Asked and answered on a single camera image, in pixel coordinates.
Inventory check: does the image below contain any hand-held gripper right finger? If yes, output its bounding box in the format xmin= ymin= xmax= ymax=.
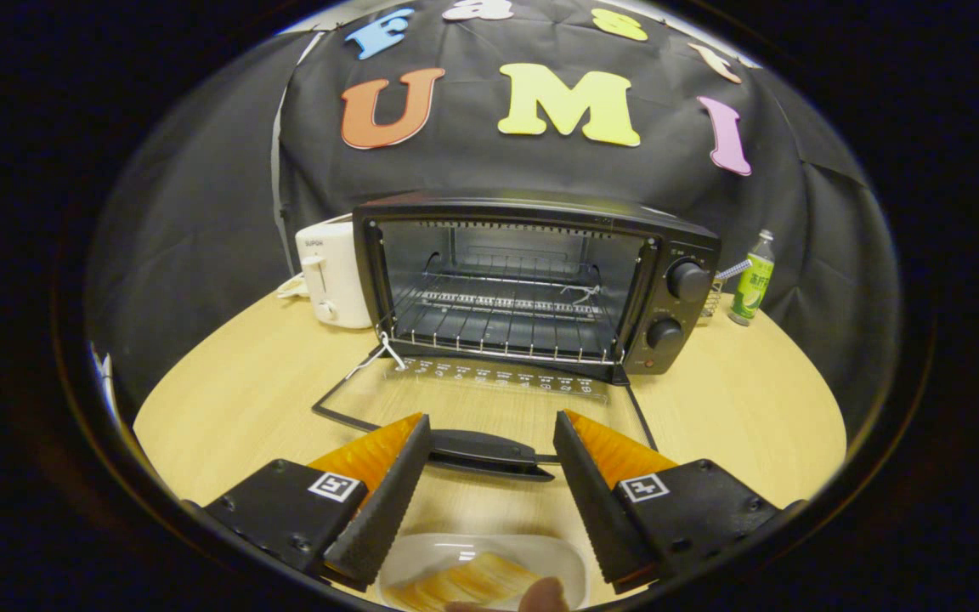
xmin=552 ymin=409 xmax=788 ymax=596

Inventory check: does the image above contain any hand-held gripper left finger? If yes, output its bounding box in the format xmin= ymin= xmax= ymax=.
xmin=201 ymin=413 xmax=433 ymax=593

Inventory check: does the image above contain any yellow twisted bread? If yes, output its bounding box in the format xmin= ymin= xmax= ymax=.
xmin=388 ymin=552 xmax=541 ymax=612

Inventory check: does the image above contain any black toaster oven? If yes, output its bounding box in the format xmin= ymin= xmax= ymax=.
xmin=311 ymin=189 xmax=722 ymax=483

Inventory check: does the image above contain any white pop-up toaster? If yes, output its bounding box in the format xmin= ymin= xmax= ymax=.
xmin=295 ymin=219 xmax=374 ymax=330

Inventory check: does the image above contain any white plastic tray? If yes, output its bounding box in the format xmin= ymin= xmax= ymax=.
xmin=377 ymin=533 xmax=590 ymax=612

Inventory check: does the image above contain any green label drink bottle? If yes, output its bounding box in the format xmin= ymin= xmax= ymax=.
xmin=727 ymin=229 xmax=776 ymax=327

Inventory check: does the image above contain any oven wire rack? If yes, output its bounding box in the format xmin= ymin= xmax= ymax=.
xmin=383 ymin=255 xmax=626 ymax=362

